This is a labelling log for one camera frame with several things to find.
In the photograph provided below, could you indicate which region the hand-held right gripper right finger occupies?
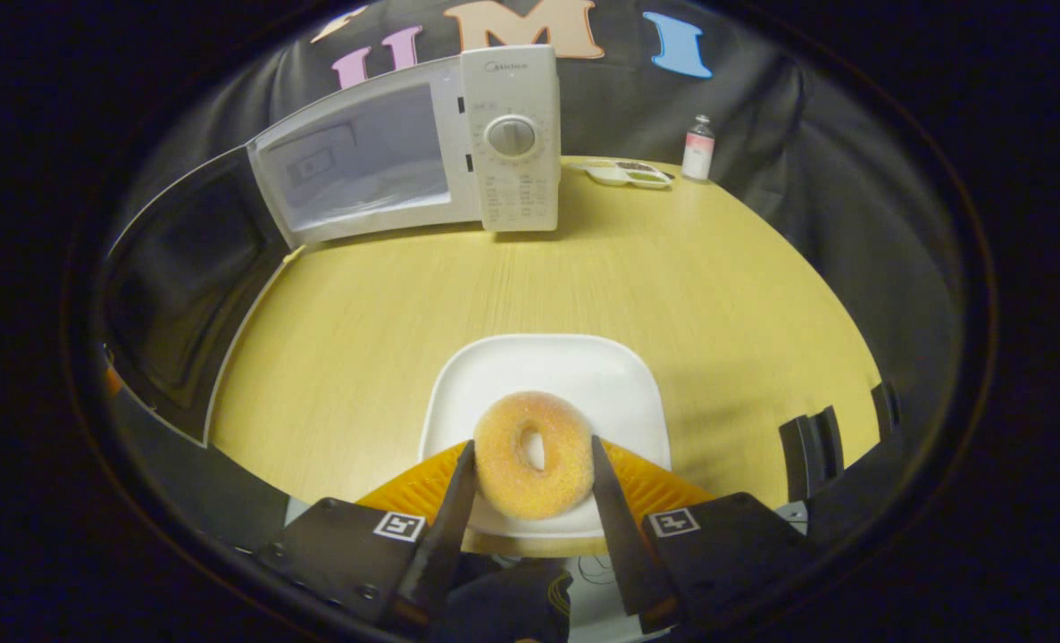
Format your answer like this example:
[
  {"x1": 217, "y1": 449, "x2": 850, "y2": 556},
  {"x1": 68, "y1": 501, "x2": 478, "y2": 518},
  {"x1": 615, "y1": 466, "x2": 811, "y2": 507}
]
[{"x1": 590, "y1": 435, "x2": 816, "y2": 635}]

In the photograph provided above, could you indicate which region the black backdrop cloth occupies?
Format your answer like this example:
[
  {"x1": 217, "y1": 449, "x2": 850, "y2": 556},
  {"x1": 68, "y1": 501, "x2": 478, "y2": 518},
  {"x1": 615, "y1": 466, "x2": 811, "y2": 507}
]
[{"x1": 110, "y1": 0, "x2": 977, "y2": 430}]

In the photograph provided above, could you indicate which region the white divided condiment dish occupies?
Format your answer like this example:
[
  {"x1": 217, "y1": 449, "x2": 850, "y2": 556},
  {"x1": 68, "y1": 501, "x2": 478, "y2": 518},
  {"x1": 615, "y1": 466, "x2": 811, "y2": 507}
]
[{"x1": 570, "y1": 158, "x2": 675, "y2": 190}]

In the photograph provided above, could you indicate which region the white microwave oven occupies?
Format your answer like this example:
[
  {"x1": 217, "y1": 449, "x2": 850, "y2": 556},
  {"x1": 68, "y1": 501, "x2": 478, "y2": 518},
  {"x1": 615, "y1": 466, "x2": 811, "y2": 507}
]
[{"x1": 104, "y1": 45, "x2": 562, "y2": 447}]

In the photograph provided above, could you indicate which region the sugared donut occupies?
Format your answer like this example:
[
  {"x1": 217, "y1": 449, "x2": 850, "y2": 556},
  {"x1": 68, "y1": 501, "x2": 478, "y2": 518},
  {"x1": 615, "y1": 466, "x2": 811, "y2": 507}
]
[{"x1": 473, "y1": 391, "x2": 596, "y2": 521}]

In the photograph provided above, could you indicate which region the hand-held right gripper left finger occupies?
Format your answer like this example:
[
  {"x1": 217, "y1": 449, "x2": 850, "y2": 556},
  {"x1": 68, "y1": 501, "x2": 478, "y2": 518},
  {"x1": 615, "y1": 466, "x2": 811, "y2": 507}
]
[{"x1": 257, "y1": 439, "x2": 479, "y2": 635}]

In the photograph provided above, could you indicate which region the white square plate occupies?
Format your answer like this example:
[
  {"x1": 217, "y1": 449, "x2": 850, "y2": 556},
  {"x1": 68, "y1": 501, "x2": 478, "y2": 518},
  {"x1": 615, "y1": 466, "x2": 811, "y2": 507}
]
[{"x1": 418, "y1": 334, "x2": 672, "y2": 539}]

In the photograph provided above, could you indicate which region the small pink label bottle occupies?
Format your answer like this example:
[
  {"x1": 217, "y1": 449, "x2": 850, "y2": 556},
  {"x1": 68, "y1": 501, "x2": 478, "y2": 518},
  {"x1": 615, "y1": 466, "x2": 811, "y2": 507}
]
[{"x1": 681, "y1": 114, "x2": 716, "y2": 182}]

